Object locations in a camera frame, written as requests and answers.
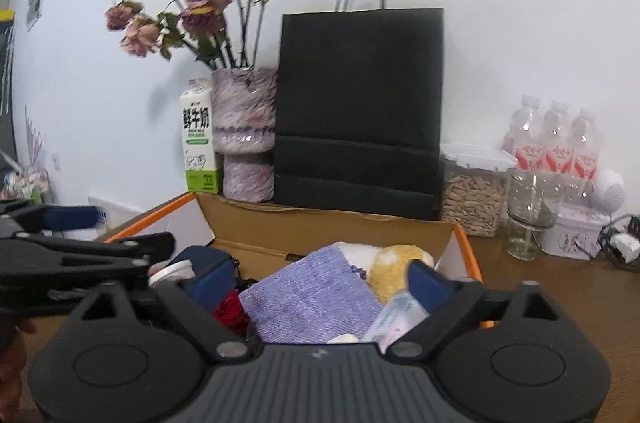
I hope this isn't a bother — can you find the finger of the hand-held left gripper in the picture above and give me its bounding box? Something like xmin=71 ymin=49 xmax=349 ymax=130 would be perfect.
xmin=0 ymin=198 xmax=101 ymax=235
xmin=0 ymin=232 xmax=176 ymax=266

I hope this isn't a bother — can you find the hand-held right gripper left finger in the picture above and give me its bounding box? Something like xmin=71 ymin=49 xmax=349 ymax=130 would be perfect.
xmin=75 ymin=260 xmax=251 ymax=361

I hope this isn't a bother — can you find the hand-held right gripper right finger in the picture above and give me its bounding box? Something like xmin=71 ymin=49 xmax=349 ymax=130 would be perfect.
xmin=387 ymin=260 xmax=561 ymax=361

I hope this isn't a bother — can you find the navy blue soft case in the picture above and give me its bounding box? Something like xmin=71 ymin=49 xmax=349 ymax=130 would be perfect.
xmin=170 ymin=245 xmax=236 ymax=304

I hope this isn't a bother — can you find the red artificial rose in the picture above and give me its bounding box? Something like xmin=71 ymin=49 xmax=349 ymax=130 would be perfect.
xmin=212 ymin=290 xmax=249 ymax=336

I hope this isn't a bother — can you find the yellow and white plush toy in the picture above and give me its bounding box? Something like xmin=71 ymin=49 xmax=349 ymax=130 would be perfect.
xmin=330 ymin=242 xmax=436 ymax=304

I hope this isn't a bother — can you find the white bottle cap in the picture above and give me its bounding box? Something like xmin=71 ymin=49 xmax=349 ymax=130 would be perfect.
xmin=149 ymin=260 xmax=196 ymax=289

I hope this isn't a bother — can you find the white plastic bottle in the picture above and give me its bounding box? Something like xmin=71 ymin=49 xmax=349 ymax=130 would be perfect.
xmin=360 ymin=290 xmax=431 ymax=354

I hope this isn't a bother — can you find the purple fabric pouch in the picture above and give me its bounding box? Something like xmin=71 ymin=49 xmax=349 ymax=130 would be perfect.
xmin=238 ymin=249 xmax=383 ymax=345

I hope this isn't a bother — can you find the red cardboard box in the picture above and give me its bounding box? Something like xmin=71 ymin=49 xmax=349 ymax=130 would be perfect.
xmin=95 ymin=190 xmax=496 ymax=345

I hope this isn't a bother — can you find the person's left hand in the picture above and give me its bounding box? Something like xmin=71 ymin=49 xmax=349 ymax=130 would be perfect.
xmin=0 ymin=318 xmax=38 ymax=409

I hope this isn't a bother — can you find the metal storage rack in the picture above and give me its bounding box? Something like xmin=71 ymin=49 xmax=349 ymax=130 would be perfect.
xmin=0 ymin=168 xmax=51 ymax=204

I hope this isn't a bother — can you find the clear container of seeds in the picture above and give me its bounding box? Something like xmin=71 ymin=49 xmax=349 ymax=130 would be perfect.
xmin=440 ymin=142 xmax=518 ymax=238

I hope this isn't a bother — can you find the clear drinking glass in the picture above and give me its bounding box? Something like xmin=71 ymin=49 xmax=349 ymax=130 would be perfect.
xmin=504 ymin=168 xmax=563 ymax=261

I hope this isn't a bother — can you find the wooden desk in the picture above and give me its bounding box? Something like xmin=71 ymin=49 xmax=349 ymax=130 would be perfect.
xmin=30 ymin=192 xmax=640 ymax=423

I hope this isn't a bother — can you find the white milk carton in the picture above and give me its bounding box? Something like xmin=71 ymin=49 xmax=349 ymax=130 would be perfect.
xmin=180 ymin=78 xmax=224 ymax=195

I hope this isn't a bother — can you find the purple glass vase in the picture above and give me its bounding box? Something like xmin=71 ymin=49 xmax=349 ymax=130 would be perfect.
xmin=211 ymin=67 xmax=278 ymax=203

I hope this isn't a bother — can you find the white tin box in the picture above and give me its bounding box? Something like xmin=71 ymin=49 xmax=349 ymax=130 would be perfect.
xmin=541 ymin=203 xmax=612 ymax=261

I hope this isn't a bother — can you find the water bottle with red label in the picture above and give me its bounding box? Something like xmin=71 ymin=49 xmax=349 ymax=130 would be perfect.
xmin=502 ymin=93 xmax=546 ymax=174
xmin=570 ymin=107 xmax=601 ymax=182
xmin=544 ymin=100 xmax=574 ymax=176

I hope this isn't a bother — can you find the black paper bag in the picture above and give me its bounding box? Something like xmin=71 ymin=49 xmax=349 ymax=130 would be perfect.
xmin=272 ymin=0 xmax=445 ymax=221

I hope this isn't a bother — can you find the white charger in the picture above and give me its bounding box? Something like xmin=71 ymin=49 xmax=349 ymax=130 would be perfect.
xmin=612 ymin=233 xmax=640 ymax=264

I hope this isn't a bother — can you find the white round speaker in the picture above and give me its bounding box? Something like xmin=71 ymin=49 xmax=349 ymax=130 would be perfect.
xmin=590 ymin=168 xmax=626 ymax=211

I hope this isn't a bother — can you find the purple flower wall sticker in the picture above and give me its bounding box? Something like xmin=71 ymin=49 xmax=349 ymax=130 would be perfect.
xmin=22 ymin=103 xmax=48 ymax=169

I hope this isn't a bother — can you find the black charger cable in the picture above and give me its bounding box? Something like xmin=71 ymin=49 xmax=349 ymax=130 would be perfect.
xmin=597 ymin=215 xmax=640 ymax=274

